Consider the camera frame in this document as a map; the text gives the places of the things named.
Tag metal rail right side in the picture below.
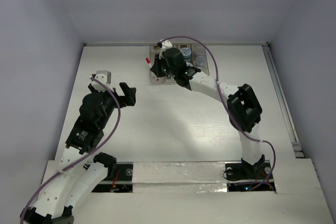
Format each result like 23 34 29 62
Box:
262 43 305 158

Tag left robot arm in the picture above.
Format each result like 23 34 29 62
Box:
20 81 136 223

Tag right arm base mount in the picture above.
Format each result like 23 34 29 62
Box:
222 161 276 192

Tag red capped white marker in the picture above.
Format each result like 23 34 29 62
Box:
145 58 158 81

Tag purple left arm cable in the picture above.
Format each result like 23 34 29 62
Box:
18 77 121 223

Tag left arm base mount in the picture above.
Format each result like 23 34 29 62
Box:
92 162 133 193

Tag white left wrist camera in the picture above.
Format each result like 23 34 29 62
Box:
88 70 111 93

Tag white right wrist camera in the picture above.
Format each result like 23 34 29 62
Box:
156 40 173 51

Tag white foam front board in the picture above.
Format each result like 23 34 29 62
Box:
74 159 332 223

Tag clear four-compartment organizer tray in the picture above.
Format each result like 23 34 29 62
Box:
149 43 209 85

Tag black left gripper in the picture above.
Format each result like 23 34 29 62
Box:
90 82 135 127

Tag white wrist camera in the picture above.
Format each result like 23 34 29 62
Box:
88 70 111 93
156 40 173 51

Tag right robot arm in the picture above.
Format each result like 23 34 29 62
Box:
150 48 265 178

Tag blue cleaning gel jar back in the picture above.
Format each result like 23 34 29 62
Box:
180 47 192 61

